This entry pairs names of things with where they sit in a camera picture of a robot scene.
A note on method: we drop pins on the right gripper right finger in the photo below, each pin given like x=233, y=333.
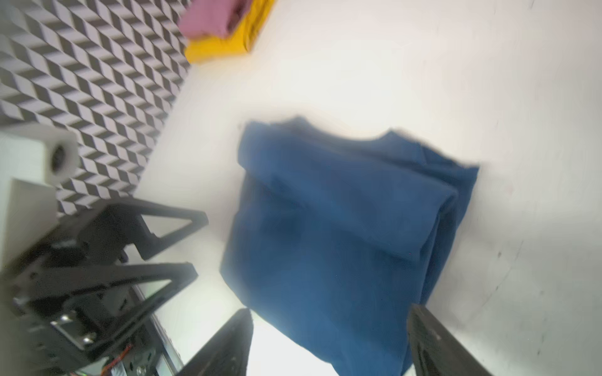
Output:
x=435, y=351

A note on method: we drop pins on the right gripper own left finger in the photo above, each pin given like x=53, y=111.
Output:
x=227, y=352

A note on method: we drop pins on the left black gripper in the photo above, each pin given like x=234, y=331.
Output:
x=71, y=299

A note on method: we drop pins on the blue mickey t-shirt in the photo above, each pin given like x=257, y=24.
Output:
x=335, y=239

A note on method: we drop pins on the folded yellow t-shirt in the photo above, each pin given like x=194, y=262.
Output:
x=240, y=42

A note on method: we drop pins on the folded pink t-shirt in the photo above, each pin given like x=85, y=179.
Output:
x=217, y=18

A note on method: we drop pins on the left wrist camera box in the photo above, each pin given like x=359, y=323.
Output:
x=35, y=160

